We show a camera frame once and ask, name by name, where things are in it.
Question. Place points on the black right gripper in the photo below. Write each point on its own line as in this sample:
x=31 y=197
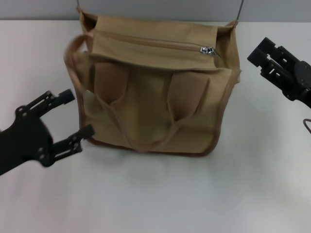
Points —
x=300 y=82

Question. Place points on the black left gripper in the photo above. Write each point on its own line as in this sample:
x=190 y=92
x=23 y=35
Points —
x=24 y=138

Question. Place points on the silver zipper pull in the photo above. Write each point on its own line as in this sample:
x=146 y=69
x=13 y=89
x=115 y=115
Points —
x=207 y=50

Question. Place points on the khaki canvas food bag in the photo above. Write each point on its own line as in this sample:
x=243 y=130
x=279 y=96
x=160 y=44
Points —
x=155 y=102

